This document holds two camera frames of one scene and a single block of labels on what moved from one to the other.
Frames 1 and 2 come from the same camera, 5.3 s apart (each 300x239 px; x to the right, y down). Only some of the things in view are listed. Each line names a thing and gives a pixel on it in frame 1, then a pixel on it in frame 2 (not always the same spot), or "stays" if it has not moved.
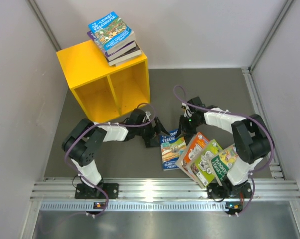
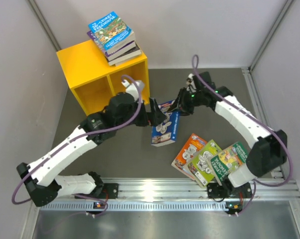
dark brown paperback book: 131,54 stays
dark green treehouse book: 223,162 stays
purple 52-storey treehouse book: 112,55 stays
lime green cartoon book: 202,167 stays
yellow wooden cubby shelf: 104,91 stays
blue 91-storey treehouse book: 173,147 to 165,132
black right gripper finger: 185,132 to 174,108
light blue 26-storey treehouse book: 112,33 stays
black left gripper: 150,140 to 156,116
